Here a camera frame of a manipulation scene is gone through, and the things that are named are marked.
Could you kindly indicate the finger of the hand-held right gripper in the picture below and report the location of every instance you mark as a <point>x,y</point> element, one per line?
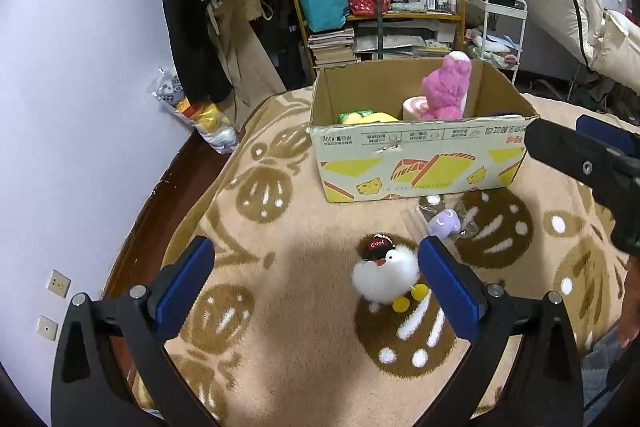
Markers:
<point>575,157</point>
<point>605,134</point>

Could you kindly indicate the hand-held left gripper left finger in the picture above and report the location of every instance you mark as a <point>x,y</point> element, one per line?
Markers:
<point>182,292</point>

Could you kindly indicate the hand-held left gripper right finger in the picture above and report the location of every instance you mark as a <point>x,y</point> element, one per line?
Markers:
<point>450,292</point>

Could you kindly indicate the white duck plush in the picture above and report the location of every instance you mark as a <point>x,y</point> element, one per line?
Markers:
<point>382,274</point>

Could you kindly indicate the small purple plush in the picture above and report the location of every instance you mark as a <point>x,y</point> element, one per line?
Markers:
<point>442,222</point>

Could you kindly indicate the clear wrapper bag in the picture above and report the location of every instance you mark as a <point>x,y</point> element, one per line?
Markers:
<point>467,212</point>

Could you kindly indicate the pink bear plush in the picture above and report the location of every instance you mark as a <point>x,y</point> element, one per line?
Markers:
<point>445,92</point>

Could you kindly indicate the pink white roll plush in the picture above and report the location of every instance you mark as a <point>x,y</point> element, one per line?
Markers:
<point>412,107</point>

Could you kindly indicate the printed cardboard box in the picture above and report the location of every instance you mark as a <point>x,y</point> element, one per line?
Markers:
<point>350,142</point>

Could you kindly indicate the yellow dog plush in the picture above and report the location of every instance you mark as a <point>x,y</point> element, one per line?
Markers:
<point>377,118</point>

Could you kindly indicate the person's right hand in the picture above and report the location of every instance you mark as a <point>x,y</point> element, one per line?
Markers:
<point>631,302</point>

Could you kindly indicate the beige patterned blanket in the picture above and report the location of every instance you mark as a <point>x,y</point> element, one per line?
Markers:
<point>300,257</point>

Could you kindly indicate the person's blue jeans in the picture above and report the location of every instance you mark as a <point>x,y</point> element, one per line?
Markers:
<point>600,372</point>

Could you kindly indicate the plastic bag of toys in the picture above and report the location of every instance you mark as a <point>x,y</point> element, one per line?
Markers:
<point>210,127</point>

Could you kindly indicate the pile of papers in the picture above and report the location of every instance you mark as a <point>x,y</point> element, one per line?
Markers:
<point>400,42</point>

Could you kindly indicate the black hanging garment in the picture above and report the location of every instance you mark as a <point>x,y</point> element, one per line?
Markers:
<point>195,57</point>

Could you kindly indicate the beige hanging trousers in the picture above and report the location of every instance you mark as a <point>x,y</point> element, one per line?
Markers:
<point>250,57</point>

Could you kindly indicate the stack of books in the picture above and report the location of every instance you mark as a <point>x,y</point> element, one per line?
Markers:
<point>330,49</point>

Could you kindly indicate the dark hanging bag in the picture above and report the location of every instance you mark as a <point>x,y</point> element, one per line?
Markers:
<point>287,42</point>

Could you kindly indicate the wall socket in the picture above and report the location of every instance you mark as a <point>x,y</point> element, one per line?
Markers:
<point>59,283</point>
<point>48,328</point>

